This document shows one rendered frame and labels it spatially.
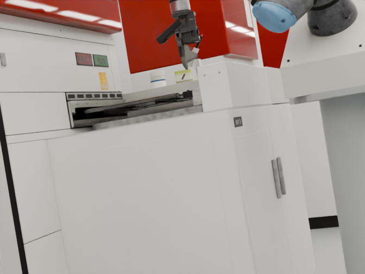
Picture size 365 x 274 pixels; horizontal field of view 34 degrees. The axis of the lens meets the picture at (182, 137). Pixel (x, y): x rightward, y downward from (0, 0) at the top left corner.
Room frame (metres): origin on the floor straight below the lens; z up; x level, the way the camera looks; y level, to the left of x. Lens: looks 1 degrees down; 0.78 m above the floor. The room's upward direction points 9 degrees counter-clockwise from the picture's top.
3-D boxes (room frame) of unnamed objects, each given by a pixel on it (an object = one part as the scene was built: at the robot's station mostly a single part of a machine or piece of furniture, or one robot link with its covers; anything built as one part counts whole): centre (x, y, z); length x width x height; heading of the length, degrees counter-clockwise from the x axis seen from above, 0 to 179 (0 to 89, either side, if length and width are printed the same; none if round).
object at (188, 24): (2.28, -0.08, 1.15); 0.09 x 0.08 x 0.12; 78
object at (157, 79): (2.79, 0.07, 1.01); 0.07 x 0.07 x 0.10
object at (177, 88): (2.59, -0.13, 0.89); 0.62 x 0.35 x 0.14; 69
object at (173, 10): (2.28, -0.07, 1.23); 0.08 x 0.08 x 0.05
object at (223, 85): (2.07, -0.22, 0.89); 0.55 x 0.09 x 0.14; 159
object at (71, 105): (2.32, 0.30, 0.89); 0.44 x 0.02 x 0.10; 159
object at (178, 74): (2.61, -0.05, 1.00); 0.07 x 0.07 x 0.07; 86
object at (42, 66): (2.16, 0.38, 1.02); 0.81 x 0.03 x 0.40; 159
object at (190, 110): (2.13, 0.08, 0.84); 0.50 x 0.02 x 0.03; 69
